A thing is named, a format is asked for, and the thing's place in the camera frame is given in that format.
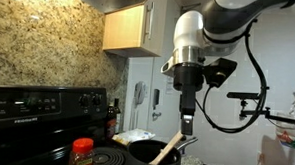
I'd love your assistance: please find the dark saucepan with silver handle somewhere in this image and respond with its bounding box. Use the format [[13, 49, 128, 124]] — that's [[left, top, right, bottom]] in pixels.
[[125, 134, 200, 165]]

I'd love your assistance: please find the dark bottle with white label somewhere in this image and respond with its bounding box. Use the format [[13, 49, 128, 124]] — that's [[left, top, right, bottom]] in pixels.
[[112, 97, 123, 134]]

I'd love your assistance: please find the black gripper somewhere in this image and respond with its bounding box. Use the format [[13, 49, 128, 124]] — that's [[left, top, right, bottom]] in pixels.
[[170, 62, 205, 137]]

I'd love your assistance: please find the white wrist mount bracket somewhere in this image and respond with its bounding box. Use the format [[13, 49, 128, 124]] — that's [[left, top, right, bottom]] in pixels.
[[160, 55, 177, 78]]

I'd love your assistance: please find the dark bottle with orange label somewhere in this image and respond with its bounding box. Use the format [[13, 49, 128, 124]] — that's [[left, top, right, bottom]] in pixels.
[[105, 105, 118, 140]]

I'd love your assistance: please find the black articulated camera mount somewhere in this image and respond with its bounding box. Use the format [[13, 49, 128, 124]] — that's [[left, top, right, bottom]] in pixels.
[[238, 98, 295, 127]]

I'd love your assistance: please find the light wood wall cabinet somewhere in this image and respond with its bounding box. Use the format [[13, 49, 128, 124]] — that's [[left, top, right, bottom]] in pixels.
[[102, 0, 179, 60]]

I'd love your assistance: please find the black stereo camera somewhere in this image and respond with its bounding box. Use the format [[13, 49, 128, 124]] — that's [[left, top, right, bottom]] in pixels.
[[226, 91, 262, 100]]

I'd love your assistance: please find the white wall phone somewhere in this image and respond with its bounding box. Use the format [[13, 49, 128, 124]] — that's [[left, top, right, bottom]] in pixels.
[[134, 80, 149, 106]]

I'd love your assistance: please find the large wooden spoon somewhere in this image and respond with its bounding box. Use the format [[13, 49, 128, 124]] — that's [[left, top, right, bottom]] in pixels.
[[148, 129, 184, 165]]

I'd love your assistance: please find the black electric stove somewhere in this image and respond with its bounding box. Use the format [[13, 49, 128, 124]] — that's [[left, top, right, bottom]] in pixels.
[[0, 82, 131, 165]]

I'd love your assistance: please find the white plastic bag package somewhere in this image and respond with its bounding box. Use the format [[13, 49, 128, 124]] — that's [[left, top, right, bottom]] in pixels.
[[111, 127, 156, 148]]

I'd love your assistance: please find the spice jar with red lid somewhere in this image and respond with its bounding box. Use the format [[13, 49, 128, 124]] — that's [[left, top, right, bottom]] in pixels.
[[67, 137, 95, 165]]

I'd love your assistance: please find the white bowl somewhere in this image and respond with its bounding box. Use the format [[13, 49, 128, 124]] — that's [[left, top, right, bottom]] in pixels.
[[274, 111, 295, 138]]

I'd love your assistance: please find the black coil burner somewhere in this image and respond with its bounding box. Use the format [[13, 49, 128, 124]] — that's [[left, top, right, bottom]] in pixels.
[[92, 145, 128, 165]]

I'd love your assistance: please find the steel range hood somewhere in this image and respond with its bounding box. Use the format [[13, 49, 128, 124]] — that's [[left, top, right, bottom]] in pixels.
[[61, 0, 155, 17]]

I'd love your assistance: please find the silver door handle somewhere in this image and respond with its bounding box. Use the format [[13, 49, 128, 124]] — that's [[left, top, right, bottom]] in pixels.
[[151, 111, 162, 122]]

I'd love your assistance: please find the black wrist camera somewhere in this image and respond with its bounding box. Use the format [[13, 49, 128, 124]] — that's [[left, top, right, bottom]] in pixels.
[[201, 57, 239, 89]]

